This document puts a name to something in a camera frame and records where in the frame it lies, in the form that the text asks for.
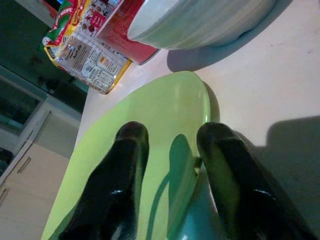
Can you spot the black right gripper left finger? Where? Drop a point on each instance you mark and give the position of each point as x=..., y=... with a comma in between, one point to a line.
x=115, y=187

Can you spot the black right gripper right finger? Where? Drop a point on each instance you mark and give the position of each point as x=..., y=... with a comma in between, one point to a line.
x=237, y=187

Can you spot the light green plate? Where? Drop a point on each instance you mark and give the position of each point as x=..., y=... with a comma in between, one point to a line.
x=162, y=105

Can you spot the beige kitchen cabinet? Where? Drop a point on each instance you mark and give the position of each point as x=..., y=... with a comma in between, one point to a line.
x=37, y=175

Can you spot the white kitchen counter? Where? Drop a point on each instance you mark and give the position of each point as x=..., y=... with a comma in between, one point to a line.
x=250, y=87

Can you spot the yellow snack packet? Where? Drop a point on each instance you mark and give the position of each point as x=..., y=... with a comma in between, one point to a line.
x=87, y=62

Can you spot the green snack packet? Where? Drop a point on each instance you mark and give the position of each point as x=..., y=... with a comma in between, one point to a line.
x=62, y=27

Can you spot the white ceramic bowl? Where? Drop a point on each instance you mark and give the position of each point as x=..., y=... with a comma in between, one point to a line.
x=200, y=22

